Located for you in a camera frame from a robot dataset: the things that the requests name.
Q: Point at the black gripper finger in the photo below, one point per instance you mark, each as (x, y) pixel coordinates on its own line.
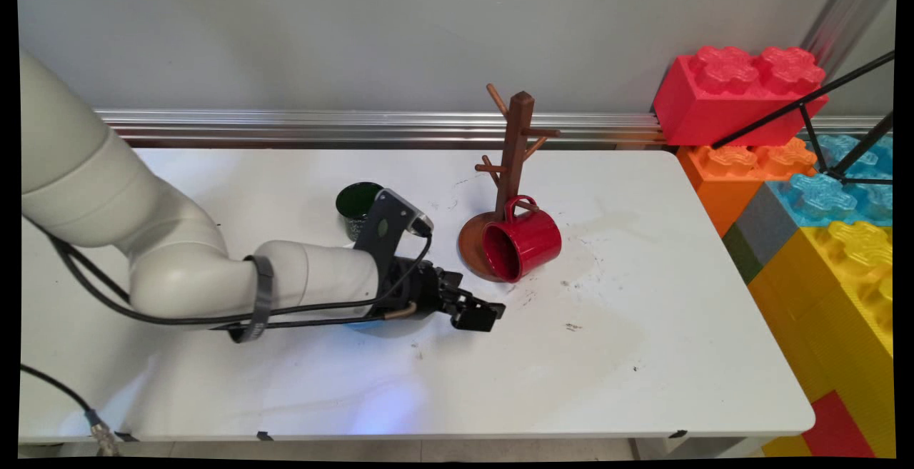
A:
(455, 285)
(477, 315)

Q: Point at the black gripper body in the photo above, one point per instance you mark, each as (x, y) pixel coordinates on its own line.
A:
(418, 287)

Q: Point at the red ceramic mug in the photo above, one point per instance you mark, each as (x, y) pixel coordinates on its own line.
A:
(525, 240)

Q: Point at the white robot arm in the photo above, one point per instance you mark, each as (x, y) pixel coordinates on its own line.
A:
(143, 240)

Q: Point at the blue and white bowl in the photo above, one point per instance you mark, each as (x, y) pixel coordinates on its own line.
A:
(364, 325)

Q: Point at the dark green cup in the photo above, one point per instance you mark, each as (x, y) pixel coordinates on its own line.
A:
(357, 201)

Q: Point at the brown wooden mug tree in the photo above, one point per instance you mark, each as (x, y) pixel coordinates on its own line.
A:
(515, 155)

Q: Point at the dark green giant toy brick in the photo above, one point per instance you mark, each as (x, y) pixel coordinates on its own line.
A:
(741, 255)

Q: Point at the orange giant toy brick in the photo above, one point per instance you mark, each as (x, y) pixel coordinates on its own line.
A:
(721, 176)

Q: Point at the grey giant toy brick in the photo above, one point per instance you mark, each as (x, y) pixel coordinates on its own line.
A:
(764, 223)

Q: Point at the red giant toy brick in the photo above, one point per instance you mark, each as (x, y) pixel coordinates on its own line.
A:
(721, 101)

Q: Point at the light blue giant toy brick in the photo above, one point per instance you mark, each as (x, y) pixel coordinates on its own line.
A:
(821, 198)

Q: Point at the yellow giant toy brick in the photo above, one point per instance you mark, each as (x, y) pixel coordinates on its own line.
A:
(842, 298)

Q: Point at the small red toy brick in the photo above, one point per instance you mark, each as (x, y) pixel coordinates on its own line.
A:
(839, 430)

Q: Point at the black tripod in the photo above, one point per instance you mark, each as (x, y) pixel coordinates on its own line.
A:
(810, 101)

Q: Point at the dark grey camera bracket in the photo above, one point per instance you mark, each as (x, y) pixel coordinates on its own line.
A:
(382, 230)

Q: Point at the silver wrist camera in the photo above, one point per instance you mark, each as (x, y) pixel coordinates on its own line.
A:
(418, 219)

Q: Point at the aluminium rail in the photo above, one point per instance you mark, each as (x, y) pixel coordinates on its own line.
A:
(357, 126)

